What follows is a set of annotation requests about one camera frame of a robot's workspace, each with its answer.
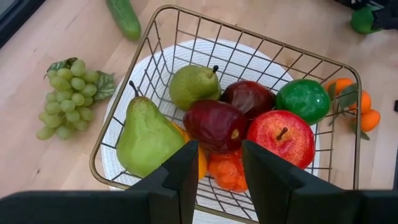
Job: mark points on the dark red apple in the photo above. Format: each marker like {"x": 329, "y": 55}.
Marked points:
{"x": 252, "y": 96}
{"x": 214, "y": 124}

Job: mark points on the orange bell pepper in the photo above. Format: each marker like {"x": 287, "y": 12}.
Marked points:
{"x": 228, "y": 171}

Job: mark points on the tangerine sprig with leaves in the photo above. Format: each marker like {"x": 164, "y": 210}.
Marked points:
{"x": 370, "y": 119}

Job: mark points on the white round woven placemat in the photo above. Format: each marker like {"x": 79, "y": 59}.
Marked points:
{"x": 248, "y": 62}

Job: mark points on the small green pear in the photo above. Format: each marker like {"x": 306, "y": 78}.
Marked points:
{"x": 191, "y": 85}

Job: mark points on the green grape bunch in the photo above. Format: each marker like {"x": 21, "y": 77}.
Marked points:
{"x": 68, "y": 99}

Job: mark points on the large green pear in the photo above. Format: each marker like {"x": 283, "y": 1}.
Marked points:
{"x": 146, "y": 137}

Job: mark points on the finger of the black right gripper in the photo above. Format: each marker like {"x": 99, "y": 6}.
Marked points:
{"x": 351, "y": 2}
{"x": 387, "y": 18}

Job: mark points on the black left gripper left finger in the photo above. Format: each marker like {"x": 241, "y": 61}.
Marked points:
{"x": 174, "y": 193}

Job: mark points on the green lime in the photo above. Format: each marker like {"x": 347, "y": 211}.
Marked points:
{"x": 360, "y": 21}

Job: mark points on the green cucumber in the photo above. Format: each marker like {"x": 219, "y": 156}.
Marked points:
{"x": 124, "y": 18}

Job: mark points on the bright red apple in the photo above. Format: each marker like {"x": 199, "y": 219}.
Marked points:
{"x": 292, "y": 149}

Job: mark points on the yellow orange mango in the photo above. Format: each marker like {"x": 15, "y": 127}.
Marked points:
{"x": 202, "y": 165}

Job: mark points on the dark green round fruit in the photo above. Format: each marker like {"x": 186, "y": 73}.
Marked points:
{"x": 303, "y": 98}

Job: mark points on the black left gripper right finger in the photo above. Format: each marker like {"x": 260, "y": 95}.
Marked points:
{"x": 280, "y": 199}

